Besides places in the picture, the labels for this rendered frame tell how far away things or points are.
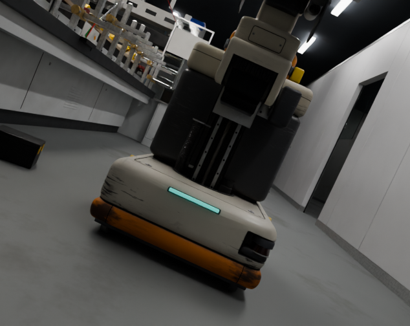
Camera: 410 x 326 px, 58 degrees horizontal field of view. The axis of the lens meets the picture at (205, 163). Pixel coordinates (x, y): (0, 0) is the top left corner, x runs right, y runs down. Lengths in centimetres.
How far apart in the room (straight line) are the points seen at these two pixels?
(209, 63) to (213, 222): 68
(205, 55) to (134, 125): 375
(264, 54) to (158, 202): 60
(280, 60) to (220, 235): 61
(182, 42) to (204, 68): 360
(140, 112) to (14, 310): 455
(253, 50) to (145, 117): 404
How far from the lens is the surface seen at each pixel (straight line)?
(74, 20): 245
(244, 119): 145
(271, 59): 128
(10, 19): 198
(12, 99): 262
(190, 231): 125
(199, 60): 158
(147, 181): 124
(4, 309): 85
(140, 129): 524
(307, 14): 138
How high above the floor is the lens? 46
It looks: 4 degrees down
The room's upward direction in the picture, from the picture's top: 24 degrees clockwise
